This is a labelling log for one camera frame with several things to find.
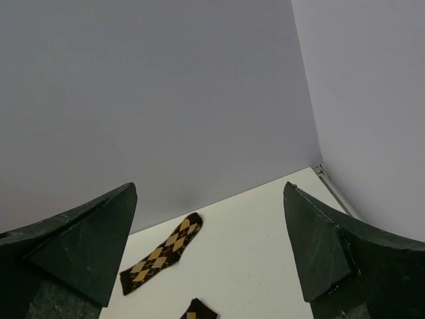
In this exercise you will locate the brown argyle sock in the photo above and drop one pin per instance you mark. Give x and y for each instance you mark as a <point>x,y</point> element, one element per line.
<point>163,256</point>
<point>198,310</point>

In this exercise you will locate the aluminium table edge rail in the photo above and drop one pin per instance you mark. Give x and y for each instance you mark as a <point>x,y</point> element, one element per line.
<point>320,172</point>

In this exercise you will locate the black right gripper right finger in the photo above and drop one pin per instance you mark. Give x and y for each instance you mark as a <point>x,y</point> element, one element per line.
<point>350,269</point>

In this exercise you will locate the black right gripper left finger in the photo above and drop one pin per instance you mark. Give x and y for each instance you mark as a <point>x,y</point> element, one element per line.
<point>66,266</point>

